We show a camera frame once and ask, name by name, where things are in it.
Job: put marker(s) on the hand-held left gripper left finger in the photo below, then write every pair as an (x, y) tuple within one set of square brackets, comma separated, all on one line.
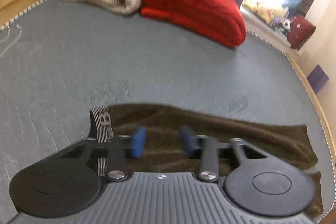
[(139, 140)]

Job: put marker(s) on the panda plush toy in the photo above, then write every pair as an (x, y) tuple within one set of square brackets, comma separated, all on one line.
[(286, 24)]

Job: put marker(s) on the yellow bear plush toy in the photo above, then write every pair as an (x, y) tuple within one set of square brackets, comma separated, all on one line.
[(263, 11)]

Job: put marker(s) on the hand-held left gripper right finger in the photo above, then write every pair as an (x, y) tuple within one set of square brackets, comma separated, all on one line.
[(187, 141)]

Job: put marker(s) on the dark red pillow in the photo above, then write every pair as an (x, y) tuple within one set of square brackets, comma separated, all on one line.
[(302, 33)]

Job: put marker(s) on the grey quilted bed mattress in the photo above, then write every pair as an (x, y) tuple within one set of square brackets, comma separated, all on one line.
[(157, 69)]

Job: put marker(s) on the red folded blanket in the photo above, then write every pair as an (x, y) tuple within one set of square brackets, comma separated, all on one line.
[(194, 7)]

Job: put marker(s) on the white window sill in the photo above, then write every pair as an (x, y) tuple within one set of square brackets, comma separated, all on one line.
[(265, 27)]

